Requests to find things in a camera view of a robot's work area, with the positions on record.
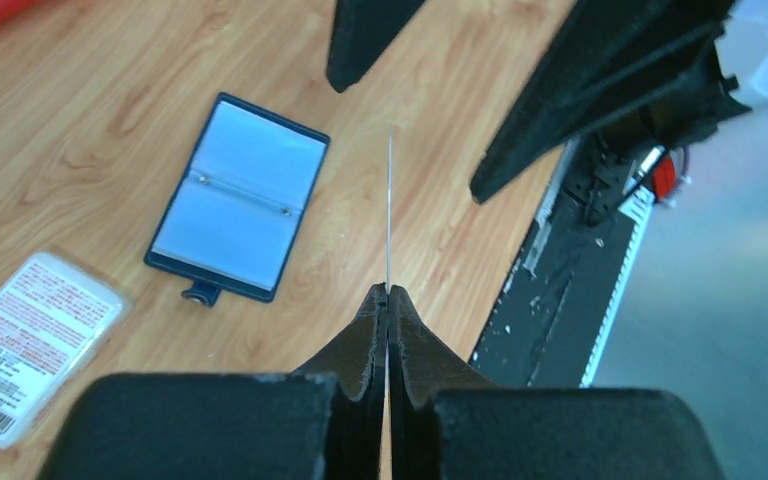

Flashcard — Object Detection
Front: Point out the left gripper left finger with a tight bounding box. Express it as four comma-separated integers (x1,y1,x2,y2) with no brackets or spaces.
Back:
296,284,388,479

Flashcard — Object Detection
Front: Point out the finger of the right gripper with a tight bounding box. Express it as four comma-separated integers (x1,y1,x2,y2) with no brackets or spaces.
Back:
325,0,425,93
469,0,750,203

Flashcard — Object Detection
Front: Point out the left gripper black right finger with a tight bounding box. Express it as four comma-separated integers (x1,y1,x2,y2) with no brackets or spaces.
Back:
387,286,497,479

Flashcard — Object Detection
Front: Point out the gold credit card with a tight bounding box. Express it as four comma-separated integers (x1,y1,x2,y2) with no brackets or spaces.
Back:
385,125,394,297

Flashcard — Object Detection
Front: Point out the navy blue card holder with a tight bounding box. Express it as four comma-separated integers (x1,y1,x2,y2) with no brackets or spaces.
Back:
144,92,331,308

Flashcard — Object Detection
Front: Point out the red patterned tissue pack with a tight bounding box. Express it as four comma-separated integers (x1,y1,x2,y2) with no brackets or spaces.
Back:
0,251,132,449

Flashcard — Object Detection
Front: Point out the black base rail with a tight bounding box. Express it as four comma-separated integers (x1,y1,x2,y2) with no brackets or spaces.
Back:
469,135,653,388

